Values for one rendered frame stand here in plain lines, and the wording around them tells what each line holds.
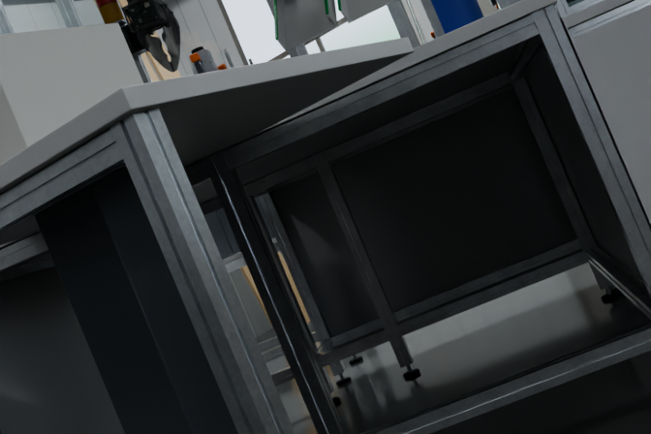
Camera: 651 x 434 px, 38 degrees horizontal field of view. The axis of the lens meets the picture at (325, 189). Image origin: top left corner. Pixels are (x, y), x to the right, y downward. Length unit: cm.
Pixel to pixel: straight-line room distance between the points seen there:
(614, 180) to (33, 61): 109
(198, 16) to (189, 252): 624
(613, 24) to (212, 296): 174
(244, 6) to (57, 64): 549
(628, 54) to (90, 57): 152
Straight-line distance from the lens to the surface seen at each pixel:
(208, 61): 222
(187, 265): 117
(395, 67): 191
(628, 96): 266
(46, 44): 160
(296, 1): 223
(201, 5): 732
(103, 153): 124
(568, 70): 193
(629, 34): 268
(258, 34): 698
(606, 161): 193
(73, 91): 159
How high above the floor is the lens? 63
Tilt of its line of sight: 1 degrees up
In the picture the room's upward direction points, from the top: 23 degrees counter-clockwise
